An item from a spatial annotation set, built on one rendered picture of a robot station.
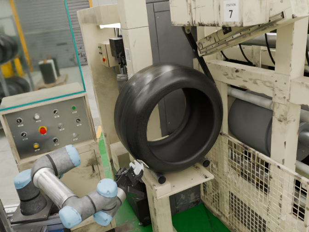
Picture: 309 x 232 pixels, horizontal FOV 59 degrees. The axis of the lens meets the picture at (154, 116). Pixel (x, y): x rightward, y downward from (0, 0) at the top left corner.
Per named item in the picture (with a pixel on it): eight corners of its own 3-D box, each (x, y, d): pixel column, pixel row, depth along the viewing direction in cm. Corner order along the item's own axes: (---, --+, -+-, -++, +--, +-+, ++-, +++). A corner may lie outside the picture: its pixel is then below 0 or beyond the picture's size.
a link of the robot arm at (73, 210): (17, 161, 123) (64, 212, 89) (41, 152, 130) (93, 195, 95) (25, 182, 128) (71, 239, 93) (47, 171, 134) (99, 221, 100)
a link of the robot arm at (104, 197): (96, 201, 95) (96, 219, 101) (122, 186, 101) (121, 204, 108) (84, 187, 99) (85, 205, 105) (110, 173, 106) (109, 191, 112)
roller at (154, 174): (134, 151, 172) (141, 148, 173) (136, 157, 174) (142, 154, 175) (157, 178, 142) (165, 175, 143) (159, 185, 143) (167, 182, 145)
